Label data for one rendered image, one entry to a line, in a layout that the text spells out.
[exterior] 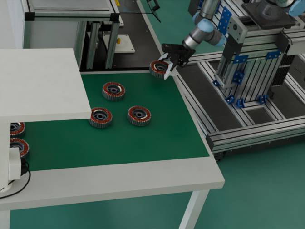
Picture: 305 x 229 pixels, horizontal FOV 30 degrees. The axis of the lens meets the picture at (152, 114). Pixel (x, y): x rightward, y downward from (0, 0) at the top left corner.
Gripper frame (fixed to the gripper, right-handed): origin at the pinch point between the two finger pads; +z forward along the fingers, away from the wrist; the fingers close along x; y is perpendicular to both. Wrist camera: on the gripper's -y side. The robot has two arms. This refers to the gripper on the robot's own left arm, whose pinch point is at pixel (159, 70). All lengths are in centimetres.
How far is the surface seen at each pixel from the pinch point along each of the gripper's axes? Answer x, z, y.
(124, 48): 22.2, 9.0, -9.5
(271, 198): -28, 29, 113
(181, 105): -20.4, 2.1, 9.0
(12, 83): -53, 7, -89
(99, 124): -33, 22, -32
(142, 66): 8.5, 6.7, -3.1
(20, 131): -36, 39, -63
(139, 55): 18.1, 6.3, -2.4
